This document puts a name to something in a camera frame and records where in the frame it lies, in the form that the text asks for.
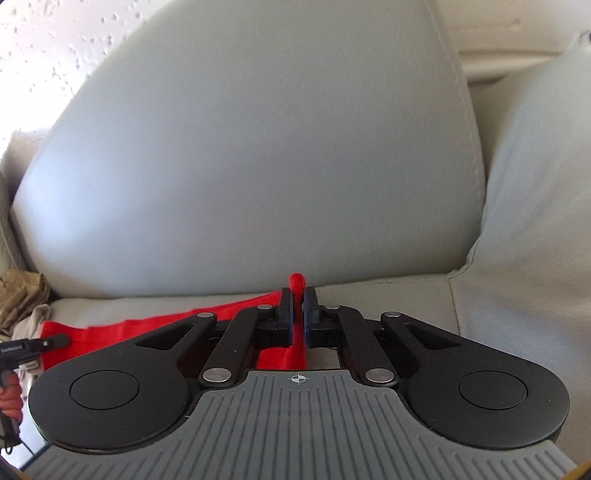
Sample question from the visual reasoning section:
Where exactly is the tan crumpled garment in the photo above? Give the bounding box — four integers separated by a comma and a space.
0, 271, 52, 340

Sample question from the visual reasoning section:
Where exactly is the red t-shirt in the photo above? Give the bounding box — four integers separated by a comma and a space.
41, 272, 324, 372

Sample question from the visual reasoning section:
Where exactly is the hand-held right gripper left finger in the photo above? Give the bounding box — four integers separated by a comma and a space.
134, 286, 295, 386

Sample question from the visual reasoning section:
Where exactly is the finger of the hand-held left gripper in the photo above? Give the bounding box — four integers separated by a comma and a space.
28, 335, 71, 356

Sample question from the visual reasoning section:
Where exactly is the light grey crumpled garment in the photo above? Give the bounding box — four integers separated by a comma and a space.
10, 302, 51, 384

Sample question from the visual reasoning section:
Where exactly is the beige back cushion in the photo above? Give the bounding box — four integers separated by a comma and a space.
0, 138, 26, 271

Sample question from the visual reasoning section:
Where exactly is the person's left hand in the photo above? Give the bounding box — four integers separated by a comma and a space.
0, 374, 23, 422

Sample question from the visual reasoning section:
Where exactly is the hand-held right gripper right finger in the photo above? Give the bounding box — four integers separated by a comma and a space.
302, 286, 467, 387

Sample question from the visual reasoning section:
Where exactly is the grey sofa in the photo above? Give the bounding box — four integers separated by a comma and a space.
0, 268, 591, 462

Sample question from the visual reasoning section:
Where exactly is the grey sofa backrest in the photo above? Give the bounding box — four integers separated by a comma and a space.
9, 0, 488, 298

